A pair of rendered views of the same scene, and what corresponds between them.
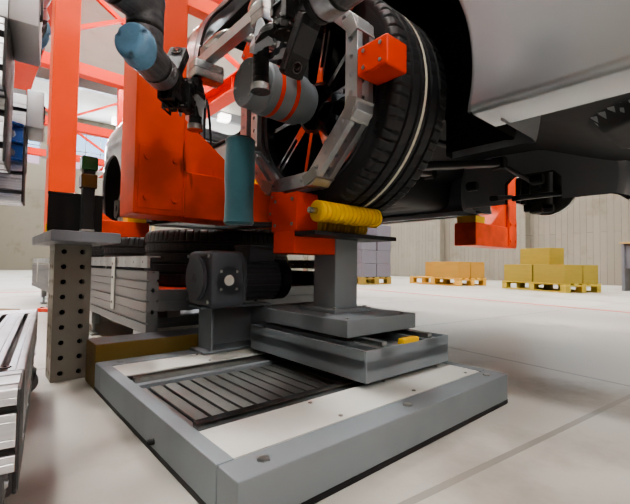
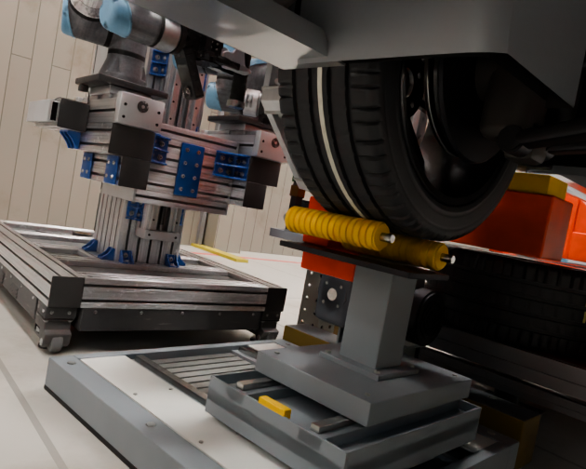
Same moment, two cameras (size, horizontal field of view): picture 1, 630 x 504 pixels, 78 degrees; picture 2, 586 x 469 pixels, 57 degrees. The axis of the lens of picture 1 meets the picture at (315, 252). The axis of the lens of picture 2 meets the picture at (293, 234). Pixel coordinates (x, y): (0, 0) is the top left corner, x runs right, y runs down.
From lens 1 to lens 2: 154 cm
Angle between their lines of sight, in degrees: 85
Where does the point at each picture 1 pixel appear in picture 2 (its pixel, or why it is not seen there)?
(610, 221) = not seen: outside the picture
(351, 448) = (86, 397)
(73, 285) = (316, 277)
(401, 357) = (250, 417)
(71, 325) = (310, 310)
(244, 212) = not seen: hidden behind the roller
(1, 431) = (48, 289)
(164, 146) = not seen: hidden behind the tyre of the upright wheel
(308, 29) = (179, 60)
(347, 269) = (367, 308)
